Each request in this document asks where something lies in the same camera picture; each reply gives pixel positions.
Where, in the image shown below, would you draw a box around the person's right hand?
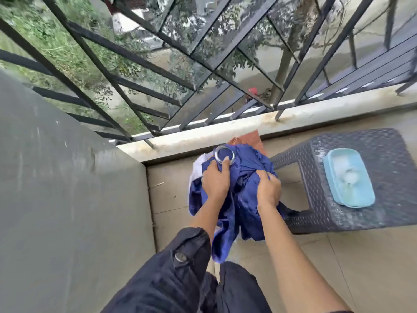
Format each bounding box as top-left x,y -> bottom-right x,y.
255,169 -> 283,209

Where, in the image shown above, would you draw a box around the person's left hand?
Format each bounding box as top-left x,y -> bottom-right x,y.
201,156 -> 232,203

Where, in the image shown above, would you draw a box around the blue garment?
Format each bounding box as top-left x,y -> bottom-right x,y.
188,143 -> 300,264

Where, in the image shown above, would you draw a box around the rust brown garment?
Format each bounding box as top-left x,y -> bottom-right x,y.
227,129 -> 268,157

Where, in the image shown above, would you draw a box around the light blue detergent tray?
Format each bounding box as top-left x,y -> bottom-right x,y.
323,148 -> 376,208

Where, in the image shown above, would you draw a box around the beige blue washing machine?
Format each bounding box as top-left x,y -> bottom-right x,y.
0,70 -> 157,313

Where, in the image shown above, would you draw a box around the person's right forearm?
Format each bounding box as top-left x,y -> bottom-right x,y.
259,202 -> 351,313

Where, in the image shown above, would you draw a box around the person's left forearm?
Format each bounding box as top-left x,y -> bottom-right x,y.
189,195 -> 228,245

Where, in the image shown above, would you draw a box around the lavender plastic laundry basin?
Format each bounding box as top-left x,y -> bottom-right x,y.
188,154 -> 212,196

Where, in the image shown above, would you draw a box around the person's dark trousers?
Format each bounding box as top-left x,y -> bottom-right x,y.
199,261 -> 273,313

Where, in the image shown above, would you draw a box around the person's dark left sleeve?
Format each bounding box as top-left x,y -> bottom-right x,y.
101,227 -> 212,313

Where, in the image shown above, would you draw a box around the white concrete balcony ledge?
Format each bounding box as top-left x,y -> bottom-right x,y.
116,83 -> 417,163

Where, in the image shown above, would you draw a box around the dark woven plastic stool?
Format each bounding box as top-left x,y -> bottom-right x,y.
268,128 -> 417,234

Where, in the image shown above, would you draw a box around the black metal balcony railing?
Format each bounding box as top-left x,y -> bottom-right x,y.
0,0 -> 417,149

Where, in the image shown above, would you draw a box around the green trees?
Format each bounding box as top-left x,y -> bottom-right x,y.
0,0 -> 343,134

